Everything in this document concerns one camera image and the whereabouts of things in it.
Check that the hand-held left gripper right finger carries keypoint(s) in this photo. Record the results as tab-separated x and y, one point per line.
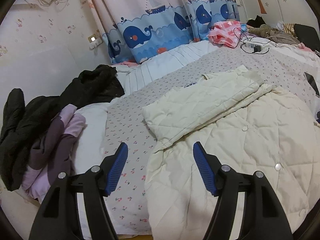
203	170

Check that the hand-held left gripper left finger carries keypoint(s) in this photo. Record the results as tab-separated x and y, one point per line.
117	170

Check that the cream quilted jacket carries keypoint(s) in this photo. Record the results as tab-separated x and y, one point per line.
237	135

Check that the floral bed sheet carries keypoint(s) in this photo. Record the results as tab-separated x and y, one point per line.
130	127

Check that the purple two-tone jacket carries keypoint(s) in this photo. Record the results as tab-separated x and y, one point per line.
62	135

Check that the black lace jacket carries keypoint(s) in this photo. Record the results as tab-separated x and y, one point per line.
95	85

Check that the black puffer jacket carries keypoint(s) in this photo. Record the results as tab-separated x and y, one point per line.
22	130

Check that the black plug adapter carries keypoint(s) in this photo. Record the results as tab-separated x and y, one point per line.
256	48

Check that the pink checkered cloth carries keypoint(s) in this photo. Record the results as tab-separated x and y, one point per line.
222	33

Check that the dark tablet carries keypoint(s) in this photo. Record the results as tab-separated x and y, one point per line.
312	82

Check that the whale print curtain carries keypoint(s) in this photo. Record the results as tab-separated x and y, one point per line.
155	30

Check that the olive jacket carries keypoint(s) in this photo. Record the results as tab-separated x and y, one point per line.
275	33

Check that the black garment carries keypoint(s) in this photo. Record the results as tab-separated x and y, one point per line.
256	21

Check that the dark bag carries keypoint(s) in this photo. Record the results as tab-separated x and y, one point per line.
305	33

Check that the white wall socket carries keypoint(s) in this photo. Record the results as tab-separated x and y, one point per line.
94	40

